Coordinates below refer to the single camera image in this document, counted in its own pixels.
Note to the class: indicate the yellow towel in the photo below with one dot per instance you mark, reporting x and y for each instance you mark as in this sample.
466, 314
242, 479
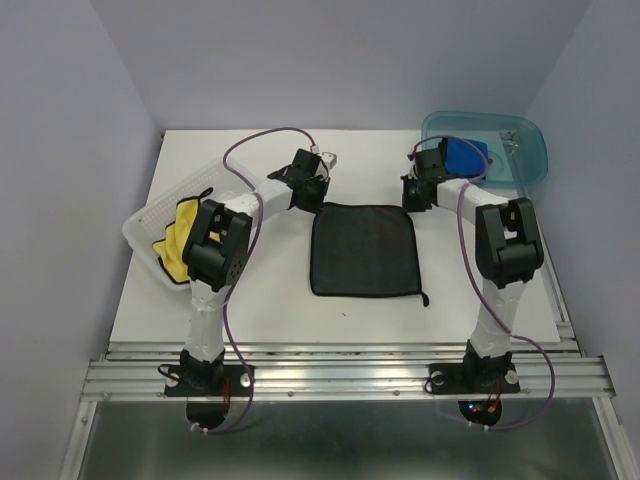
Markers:
169, 249

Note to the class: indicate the white plastic basket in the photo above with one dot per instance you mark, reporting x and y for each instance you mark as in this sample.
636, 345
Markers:
148, 224

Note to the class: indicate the blue and black towel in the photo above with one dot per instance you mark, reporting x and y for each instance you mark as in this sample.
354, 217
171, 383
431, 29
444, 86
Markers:
466, 158

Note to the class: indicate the teal plastic tub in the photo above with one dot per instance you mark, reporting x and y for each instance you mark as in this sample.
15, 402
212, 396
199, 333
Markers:
515, 147

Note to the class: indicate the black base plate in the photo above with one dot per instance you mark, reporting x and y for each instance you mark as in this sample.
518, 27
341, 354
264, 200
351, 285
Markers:
229, 380
456, 379

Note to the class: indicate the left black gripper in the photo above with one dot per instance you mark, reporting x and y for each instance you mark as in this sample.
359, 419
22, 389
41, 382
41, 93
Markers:
315, 207

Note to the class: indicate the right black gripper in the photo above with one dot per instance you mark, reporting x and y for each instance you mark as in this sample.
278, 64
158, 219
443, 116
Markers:
408, 205

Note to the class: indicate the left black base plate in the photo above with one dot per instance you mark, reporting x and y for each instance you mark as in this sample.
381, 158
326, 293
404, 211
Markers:
229, 380

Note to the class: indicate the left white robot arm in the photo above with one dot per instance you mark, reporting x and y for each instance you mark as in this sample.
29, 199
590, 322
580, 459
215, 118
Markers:
219, 246

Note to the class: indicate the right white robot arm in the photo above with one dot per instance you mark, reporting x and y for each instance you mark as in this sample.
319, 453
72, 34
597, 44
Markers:
508, 252

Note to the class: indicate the purple and grey towel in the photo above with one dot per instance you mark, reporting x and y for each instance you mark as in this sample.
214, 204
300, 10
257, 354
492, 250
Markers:
364, 251

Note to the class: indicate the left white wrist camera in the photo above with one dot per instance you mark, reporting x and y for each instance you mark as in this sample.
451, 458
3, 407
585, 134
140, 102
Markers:
329, 160

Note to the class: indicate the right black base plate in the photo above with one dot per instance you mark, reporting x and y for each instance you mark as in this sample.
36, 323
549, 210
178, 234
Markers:
456, 379

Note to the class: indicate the aluminium mounting rail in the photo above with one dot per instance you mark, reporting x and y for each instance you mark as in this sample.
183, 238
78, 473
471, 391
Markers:
345, 372

